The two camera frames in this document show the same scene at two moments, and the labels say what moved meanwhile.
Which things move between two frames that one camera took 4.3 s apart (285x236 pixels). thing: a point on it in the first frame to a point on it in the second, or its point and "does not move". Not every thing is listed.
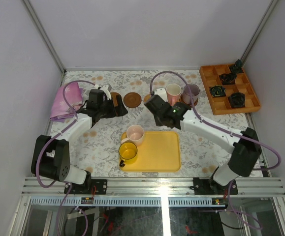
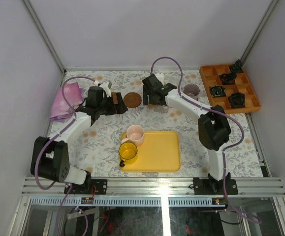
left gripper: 113,108 does not move
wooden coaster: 113,95 does not move
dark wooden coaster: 132,100 does not move
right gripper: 158,123 to 145,93
